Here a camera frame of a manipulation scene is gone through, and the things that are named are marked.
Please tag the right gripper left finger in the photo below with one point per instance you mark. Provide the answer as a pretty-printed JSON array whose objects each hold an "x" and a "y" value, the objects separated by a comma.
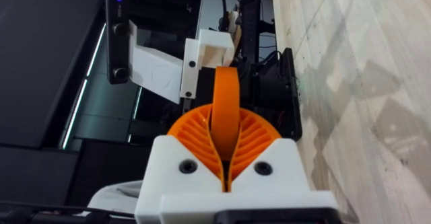
[{"x": 168, "y": 170}]

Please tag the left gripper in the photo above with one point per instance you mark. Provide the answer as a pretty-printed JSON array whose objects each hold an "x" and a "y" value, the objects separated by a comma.
[{"x": 267, "y": 89}]

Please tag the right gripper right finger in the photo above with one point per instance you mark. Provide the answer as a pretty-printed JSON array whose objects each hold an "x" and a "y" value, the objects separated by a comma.
[{"x": 279, "y": 170}]

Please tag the orange ribbed wedge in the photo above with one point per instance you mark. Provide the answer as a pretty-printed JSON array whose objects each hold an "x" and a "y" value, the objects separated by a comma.
[{"x": 225, "y": 116}]

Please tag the black upright wrist plate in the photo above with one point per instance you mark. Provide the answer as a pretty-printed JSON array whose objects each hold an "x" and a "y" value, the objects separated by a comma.
[{"x": 293, "y": 99}]

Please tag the large black panel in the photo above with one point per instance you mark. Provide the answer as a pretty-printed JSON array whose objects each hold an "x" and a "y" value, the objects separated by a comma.
[{"x": 43, "y": 59}]

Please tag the black rail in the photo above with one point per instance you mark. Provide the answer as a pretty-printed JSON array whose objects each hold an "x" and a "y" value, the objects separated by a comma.
[{"x": 250, "y": 25}]

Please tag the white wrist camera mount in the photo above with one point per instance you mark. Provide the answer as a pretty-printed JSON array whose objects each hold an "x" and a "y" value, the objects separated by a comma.
[{"x": 155, "y": 71}]

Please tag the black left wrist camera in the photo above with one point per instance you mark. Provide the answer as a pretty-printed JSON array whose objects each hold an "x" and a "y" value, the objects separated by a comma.
[{"x": 118, "y": 49}]

